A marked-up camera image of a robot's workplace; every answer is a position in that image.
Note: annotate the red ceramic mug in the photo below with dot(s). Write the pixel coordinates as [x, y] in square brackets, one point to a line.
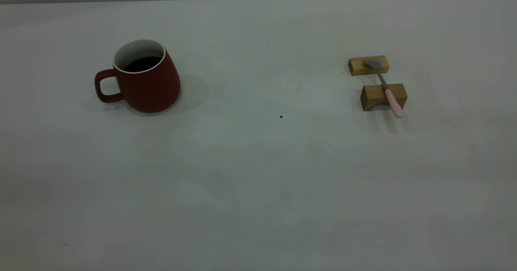
[153, 89]

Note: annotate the flat wooden block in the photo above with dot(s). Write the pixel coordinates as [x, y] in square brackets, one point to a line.
[357, 66]

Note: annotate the arched wooden block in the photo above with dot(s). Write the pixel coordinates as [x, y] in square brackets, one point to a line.
[373, 95]

